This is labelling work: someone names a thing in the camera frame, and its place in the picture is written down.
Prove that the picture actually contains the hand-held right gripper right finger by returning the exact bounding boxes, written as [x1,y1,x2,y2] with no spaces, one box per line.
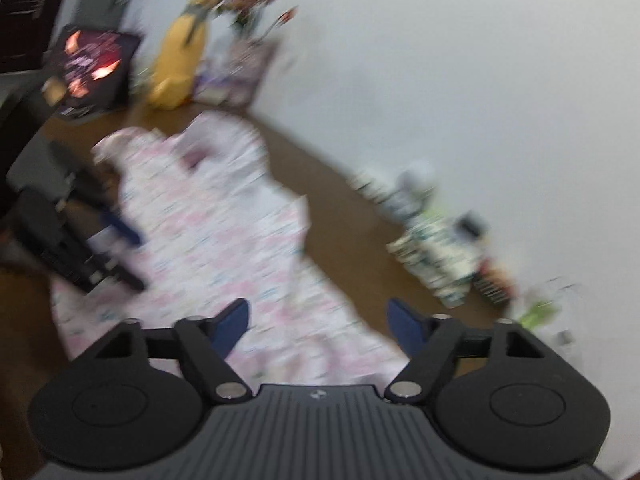
[384,299,546,404]

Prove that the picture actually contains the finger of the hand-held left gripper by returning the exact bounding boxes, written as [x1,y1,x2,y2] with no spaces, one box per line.
[82,237,147,292]
[50,140,145,250]

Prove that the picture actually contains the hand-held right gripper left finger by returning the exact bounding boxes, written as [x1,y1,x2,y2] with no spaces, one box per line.
[95,298,252,404]

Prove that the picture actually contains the pink floral garment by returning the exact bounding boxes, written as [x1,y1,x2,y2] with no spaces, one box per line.
[50,112,411,386]

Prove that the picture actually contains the green floral cream cloth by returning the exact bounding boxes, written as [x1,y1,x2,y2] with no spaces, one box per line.
[387,210,483,308]

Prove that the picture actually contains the small black box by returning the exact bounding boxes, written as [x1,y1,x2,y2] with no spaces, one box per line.
[457,212,491,238]

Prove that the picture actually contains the green liquid bottle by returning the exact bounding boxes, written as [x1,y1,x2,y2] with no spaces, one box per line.
[515,300,561,328]

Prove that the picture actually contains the dark printed picture box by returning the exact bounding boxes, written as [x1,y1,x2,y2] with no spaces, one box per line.
[41,24,142,120]

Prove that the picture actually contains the white robot figure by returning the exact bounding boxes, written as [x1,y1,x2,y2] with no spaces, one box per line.
[392,160,438,211]

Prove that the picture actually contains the purple printed box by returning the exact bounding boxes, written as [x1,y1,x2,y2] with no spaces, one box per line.
[192,39,279,107]

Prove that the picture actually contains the dark cabinet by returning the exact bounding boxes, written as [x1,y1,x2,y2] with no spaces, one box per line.
[0,0,78,73]

